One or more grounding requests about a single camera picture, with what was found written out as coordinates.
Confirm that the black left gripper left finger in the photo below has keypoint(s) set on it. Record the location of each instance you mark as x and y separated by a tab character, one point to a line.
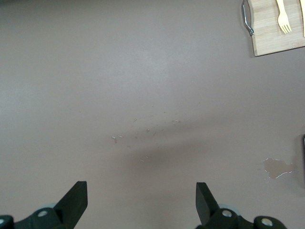
69	210

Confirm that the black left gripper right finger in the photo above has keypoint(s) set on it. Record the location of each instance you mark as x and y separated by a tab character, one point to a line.
212	214

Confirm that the silver digital kitchen scale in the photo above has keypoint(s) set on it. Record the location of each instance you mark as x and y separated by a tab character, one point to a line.
304	148

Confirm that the wooden cutting board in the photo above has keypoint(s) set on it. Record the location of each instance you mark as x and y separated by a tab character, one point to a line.
269	35

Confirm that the yellow plastic fork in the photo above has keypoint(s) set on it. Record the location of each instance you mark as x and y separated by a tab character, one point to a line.
283	19

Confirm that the yellow plastic knife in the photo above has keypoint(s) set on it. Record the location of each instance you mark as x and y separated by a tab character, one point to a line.
304	21

